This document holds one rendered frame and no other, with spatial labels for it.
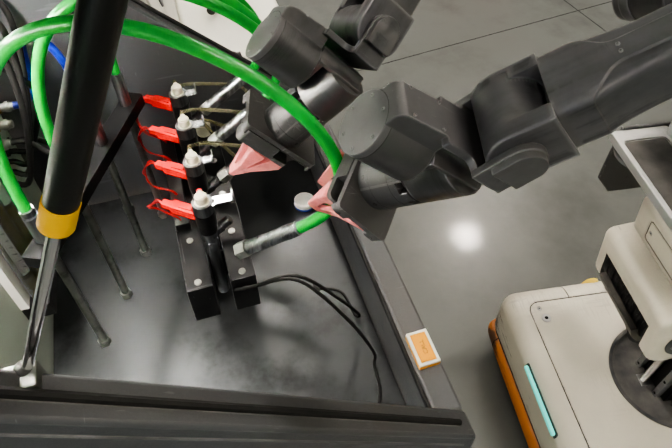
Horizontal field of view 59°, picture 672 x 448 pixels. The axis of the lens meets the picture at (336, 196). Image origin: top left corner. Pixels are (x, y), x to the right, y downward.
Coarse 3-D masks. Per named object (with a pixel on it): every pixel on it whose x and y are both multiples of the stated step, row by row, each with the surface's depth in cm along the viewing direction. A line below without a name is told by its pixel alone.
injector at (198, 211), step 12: (192, 204) 78; (204, 216) 79; (228, 216) 83; (204, 228) 81; (216, 228) 82; (204, 240) 85; (216, 240) 84; (216, 252) 86; (216, 264) 88; (216, 276) 90; (228, 288) 94
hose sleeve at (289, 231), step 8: (288, 224) 69; (272, 232) 69; (280, 232) 69; (288, 232) 68; (296, 232) 68; (248, 240) 71; (256, 240) 70; (264, 240) 70; (272, 240) 69; (280, 240) 69; (288, 240) 69; (248, 248) 71; (256, 248) 71; (264, 248) 71
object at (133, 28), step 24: (48, 24) 50; (144, 24) 50; (0, 48) 52; (192, 48) 50; (216, 48) 51; (0, 72) 55; (240, 72) 52; (288, 96) 54; (312, 120) 56; (0, 144) 62; (0, 168) 64; (336, 168) 60; (24, 216) 70; (312, 216) 67
